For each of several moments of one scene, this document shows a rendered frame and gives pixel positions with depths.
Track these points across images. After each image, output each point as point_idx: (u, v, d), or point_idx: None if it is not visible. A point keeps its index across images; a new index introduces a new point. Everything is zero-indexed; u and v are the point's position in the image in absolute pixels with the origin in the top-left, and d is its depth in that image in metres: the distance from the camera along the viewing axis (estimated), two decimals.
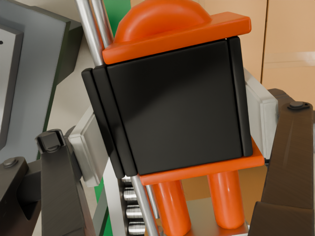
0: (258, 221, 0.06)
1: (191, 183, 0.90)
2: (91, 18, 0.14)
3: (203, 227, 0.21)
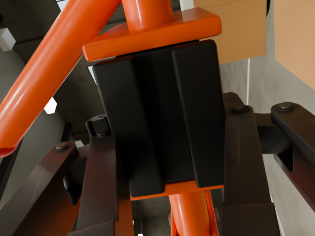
0: (227, 222, 0.06)
1: None
2: None
3: None
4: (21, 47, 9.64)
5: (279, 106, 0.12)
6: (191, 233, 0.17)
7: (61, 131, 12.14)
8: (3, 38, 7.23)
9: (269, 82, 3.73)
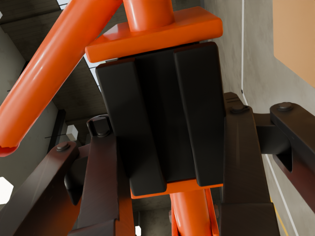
0: (226, 222, 0.06)
1: None
2: None
3: None
4: (11, 27, 9.35)
5: (278, 106, 0.12)
6: (191, 230, 0.17)
7: (54, 117, 11.84)
8: None
9: (264, 23, 3.45)
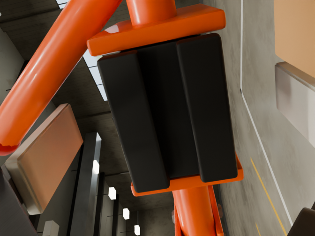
0: (300, 227, 0.06)
1: None
2: None
3: None
4: (9, 26, 9.33)
5: None
6: (195, 229, 0.17)
7: None
8: None
9: (262, 23, 3.46)
